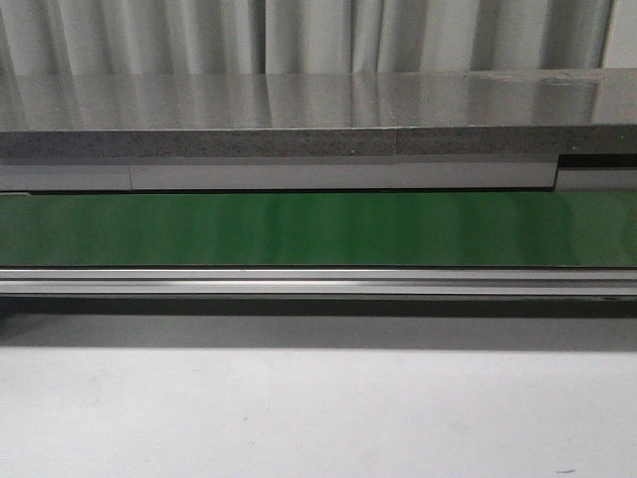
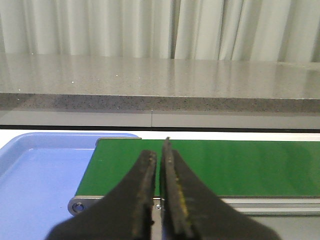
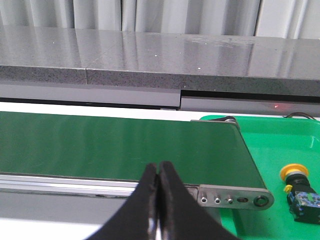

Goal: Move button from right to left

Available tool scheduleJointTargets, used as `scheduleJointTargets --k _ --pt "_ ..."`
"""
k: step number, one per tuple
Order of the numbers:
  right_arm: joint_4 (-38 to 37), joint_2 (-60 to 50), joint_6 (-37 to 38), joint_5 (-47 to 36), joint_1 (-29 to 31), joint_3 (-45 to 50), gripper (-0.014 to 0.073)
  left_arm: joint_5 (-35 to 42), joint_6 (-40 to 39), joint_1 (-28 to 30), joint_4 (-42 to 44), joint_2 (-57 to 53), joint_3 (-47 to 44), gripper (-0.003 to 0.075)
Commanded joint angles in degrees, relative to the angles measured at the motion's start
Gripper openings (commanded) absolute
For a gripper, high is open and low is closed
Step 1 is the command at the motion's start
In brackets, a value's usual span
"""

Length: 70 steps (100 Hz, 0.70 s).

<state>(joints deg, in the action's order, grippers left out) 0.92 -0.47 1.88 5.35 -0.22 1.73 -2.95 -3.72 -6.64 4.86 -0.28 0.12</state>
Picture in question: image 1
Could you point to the grey rear conveyor rail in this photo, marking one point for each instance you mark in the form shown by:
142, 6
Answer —
602, 171

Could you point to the aluminium front conveyor rail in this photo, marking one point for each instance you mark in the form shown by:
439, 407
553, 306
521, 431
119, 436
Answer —
323, 282

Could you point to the grey stone worktop slab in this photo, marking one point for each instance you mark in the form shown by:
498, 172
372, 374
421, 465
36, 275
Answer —
161, 115

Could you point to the white pleated curtain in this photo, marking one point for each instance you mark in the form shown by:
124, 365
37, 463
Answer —
317, 37

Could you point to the green conveyor belt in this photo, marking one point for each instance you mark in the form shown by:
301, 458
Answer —
473, 229

